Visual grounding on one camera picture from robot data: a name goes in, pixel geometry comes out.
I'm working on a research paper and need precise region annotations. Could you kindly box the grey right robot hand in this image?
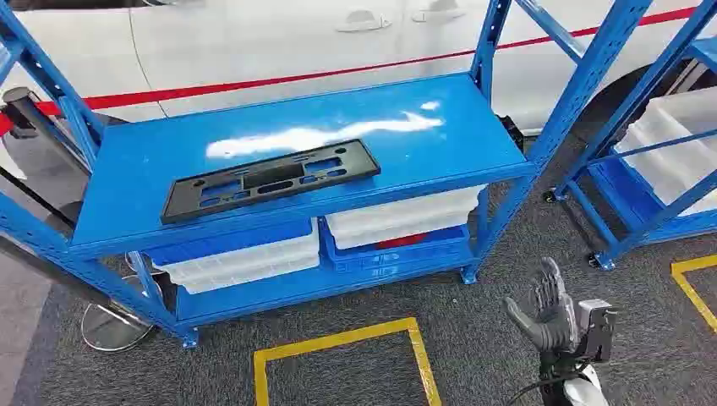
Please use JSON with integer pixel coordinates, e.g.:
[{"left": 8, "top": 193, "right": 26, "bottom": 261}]
[{"left": 502, "top": 257, "right": 582, "bottom": 354}]

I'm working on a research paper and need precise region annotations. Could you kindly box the black plastic slotted panel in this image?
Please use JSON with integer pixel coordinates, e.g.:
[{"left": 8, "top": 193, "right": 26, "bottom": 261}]
[{"left": 161, "top": 139, "right": 382, "bottom": 227}]

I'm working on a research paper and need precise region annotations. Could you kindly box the blue plastic crate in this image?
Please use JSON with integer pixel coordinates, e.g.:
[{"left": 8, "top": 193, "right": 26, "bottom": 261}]
[
  {"left": 146, "top": 218, "right": 314, "bottom": 268},
  {"left": 319, "top": 221, "right": 477, "bottom": 276}
]

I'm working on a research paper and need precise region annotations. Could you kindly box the white plastic crate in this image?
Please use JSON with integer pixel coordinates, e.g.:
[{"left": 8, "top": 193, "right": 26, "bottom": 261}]
[
  {"left": 326, "top": 184, "right": 487, "bottom": 251},
  {"left": 154, "top": 223, "right": 321, "bottom": 296},
  {"left": 613, "top": 86, "right": 717, "bottom": 217}
]

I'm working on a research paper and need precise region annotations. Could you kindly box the blue metal shelf rack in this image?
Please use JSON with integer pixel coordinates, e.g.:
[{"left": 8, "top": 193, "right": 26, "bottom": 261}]
[
  {"left": 0, "top": 0, "right": 656, "bottom": 349},
  {"left": 542, "top": 0, "right": 717, "bottom": 272}
]

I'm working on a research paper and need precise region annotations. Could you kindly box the red barrier belt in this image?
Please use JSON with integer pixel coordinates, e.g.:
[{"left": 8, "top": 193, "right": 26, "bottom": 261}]
[{"left": 0, "top": 6, "right": 698, "bottom": 137}]

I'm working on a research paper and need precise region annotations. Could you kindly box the white car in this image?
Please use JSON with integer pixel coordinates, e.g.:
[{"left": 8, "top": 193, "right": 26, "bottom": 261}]
[{"left": 0, "top": 0, "right": 717, "bottom": 139}]

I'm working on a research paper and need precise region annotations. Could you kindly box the chrome stanchion base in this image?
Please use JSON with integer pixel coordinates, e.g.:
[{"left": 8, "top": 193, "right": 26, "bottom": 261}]
[{"left": 80, "top": 274, "right": 156, "bottom": 353}]

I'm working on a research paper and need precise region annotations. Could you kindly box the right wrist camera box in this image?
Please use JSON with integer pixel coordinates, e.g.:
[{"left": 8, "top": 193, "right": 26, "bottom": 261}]
[{"left": 577, "top": 299, "right": 618, "bottom": 363}]

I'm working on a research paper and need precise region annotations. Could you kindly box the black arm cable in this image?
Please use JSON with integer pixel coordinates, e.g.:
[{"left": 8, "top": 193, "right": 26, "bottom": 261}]
[{"left": 506, "top": 361, "right": 592, "bottom": 406}]

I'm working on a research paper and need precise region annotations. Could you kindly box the black stanchion post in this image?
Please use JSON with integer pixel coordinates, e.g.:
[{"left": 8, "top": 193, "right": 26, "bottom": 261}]
[{"left": 1, "top": 86, "right": 46, "bottom": 141}]

